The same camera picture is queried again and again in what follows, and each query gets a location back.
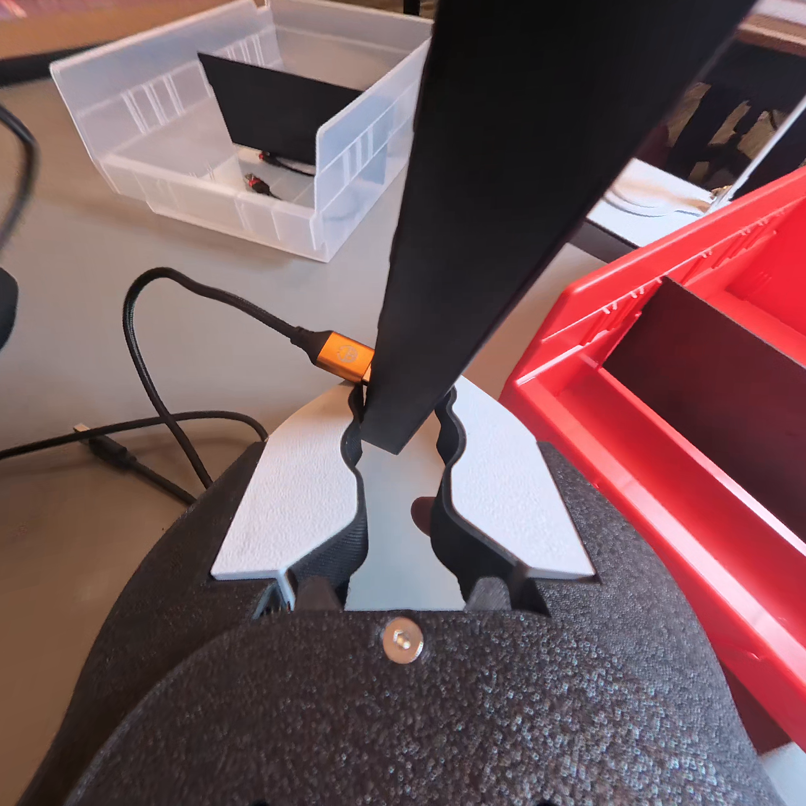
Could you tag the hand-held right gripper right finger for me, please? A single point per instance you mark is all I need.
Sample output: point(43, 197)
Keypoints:
point(510, 498)

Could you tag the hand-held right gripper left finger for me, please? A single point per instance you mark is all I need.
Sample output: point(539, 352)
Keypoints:
point(295, 492)

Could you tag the red plastic bin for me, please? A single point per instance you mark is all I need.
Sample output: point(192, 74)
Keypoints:
point(629, 479)

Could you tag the black usb hub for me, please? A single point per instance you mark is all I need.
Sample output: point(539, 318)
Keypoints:
point(503, 189)

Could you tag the clear plastic bin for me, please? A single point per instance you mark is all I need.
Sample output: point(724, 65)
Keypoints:
point(177, 157)

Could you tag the black divider in red bin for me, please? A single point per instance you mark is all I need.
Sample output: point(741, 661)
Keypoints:
point(724, 391)

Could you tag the black divider in clear bin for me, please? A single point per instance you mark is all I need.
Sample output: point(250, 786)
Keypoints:
point(283, 106)

